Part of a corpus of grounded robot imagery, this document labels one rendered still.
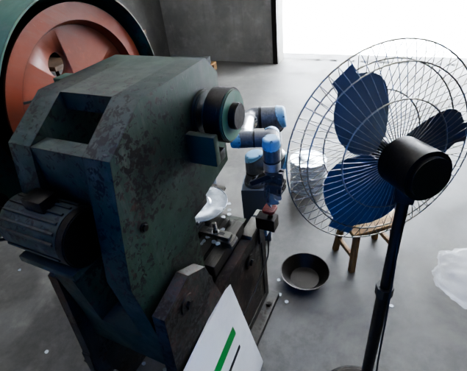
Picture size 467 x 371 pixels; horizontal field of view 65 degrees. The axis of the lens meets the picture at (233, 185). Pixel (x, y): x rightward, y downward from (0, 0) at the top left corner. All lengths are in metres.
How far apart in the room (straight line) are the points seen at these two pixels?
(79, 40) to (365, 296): 1.98
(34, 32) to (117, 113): 0.54
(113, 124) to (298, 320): 1.60
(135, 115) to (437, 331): 1.91
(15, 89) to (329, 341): 1.84
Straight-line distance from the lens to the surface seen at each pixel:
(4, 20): 1.44
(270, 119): 1.95
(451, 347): 2.31
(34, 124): 1.22
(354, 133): 0.96
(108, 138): 1.00
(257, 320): 2.20
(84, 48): 1.66
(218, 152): 1.20
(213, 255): 1.60
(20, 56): 1.44
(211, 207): 1.73
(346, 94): 0.97
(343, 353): 2.15
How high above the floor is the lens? 1.84
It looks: 35 degrees down
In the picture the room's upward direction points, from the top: 7 degrees counter-clockwise
